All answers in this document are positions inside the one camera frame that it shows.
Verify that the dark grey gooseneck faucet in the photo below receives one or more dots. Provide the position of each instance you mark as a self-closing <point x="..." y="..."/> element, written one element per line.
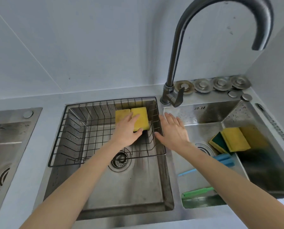
<point x="172" y="69"/>

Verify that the round sink drain strainer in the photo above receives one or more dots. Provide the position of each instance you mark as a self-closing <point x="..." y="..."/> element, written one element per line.
<point x="119" y="162"/>

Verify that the person's left forearm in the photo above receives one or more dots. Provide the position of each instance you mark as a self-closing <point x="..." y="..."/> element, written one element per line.
<point x="84" y="178"/>

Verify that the small round steel cap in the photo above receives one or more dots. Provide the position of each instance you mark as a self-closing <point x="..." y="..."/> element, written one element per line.
<point x="28" y="114"/>

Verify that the person's left hand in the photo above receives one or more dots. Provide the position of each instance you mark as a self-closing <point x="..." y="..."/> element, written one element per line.
<point x="125" y="133"/>

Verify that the blue brush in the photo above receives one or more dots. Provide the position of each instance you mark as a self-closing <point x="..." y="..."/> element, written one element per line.
<point x="225" y="160"/>

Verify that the person's right middle finger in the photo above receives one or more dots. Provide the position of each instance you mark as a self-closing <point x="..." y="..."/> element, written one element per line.
<point x="170" y="118"/>

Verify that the person's right hand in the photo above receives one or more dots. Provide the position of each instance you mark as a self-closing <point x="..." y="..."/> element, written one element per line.
<point x="174" y="135"/>

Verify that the person's right forearm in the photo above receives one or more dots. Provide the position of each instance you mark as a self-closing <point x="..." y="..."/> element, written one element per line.
<point x="230" y="186"/>

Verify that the deep steel sink basin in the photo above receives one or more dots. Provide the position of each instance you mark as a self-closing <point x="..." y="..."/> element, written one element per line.
<point x="132" y="188"/>

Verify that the yellow sponge with dark pad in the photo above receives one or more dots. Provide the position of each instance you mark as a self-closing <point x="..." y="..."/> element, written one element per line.
<point x="142" y="116"/>

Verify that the person's right thumb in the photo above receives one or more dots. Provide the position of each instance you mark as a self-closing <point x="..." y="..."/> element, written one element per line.
<point x="159" y="135"/>

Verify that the person's right little finger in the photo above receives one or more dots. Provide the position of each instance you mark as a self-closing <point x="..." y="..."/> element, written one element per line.
<point x="182" y="125"/>

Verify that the round metal cap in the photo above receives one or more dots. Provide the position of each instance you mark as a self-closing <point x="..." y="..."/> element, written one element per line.
<point x="184" y="87"/>
<point x="203" y="85"/>
<point x="240" y="82"/>
<point x="221" y="83"/>

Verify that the green brush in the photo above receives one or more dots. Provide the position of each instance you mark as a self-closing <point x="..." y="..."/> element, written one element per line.
<point x="196" y="192"/>

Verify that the person's left thumb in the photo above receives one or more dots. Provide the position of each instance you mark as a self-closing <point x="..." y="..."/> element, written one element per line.
<point x="138" y="133"/>

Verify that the steel sink with flat rim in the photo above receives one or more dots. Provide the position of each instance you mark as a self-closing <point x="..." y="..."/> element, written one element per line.
<point x="8" y="145"/>

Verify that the yellow and green sponge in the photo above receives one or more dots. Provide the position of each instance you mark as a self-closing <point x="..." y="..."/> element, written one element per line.
<point x="217" y="141"/>

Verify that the small round steel button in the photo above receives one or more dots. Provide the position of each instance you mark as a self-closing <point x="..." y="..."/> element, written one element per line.
<point x="246" y="97"/>
<point x="233" y="94"/>

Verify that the stepped steel sink basin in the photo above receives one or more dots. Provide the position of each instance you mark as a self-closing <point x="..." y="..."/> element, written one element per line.
<point x="204" y="133"/>

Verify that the round steel drain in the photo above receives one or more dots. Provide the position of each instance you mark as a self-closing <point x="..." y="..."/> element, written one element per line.
<point x="207" y="149"/>

